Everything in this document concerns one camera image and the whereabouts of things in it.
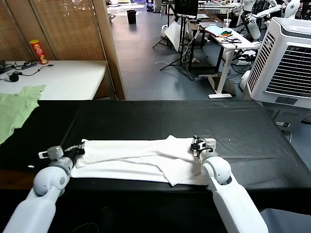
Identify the wooden folding screen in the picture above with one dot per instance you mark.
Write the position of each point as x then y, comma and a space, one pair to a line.
68, 29

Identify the black table cloth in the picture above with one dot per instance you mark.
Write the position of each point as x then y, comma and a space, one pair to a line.
145, 116

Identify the black waste bin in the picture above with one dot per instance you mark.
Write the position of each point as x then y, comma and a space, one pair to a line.
131, 16

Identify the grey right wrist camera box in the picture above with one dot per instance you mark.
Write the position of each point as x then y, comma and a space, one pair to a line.
210, 143

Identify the white rounded robot base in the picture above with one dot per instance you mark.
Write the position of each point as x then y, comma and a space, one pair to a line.
244, 80

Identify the white humanoid robot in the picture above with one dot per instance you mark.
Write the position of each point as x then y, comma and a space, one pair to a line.
289, 6
250, 21

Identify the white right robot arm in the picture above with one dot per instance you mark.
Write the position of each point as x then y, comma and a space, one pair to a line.
230, 199

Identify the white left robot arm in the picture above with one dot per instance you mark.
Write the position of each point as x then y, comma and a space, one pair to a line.
29, 208

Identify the clear plastic cup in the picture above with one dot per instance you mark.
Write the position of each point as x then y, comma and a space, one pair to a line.
227, 23

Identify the white reflector board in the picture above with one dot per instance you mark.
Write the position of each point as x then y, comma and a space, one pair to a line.
173, 34

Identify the black monitor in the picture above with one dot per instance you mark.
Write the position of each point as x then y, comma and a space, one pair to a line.
185, 7

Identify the red chips can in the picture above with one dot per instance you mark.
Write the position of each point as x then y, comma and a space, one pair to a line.
39, 52

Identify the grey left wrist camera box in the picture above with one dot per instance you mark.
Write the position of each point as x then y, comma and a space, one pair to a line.
54, 152

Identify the light folded cloth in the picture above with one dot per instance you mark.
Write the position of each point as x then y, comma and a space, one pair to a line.
213, 29

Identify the black round device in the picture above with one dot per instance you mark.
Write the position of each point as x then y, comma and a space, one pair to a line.
13, 78

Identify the light green t-shirt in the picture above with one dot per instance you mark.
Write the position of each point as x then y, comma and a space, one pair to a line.
14, 109

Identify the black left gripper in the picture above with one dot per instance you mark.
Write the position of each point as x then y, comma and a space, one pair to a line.
73, 153

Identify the white side table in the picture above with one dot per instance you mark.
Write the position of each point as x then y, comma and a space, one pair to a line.
68, 77

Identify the black tripod stand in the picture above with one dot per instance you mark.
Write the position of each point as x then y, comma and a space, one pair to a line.
182, 48

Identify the white printed t-shirt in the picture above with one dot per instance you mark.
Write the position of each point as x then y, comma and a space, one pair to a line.
133, 160

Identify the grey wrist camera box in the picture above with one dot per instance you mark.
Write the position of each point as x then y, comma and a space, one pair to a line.
210, 143
54, 152

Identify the white standing desk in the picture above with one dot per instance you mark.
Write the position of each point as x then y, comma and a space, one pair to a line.
226, 48

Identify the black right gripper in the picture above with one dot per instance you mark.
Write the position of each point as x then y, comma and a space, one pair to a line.
198, 148

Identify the black power strip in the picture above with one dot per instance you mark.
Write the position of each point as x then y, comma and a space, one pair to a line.
30, 64

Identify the white floor power strip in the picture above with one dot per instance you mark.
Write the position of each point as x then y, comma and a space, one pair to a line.
282, 124

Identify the white air cooler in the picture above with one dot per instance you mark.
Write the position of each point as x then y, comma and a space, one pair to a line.
279, 60

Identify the grey laptop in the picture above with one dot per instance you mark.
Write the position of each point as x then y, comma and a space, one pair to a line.
210, 23

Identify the grey chair seat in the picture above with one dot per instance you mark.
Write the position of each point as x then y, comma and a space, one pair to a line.
289, 223

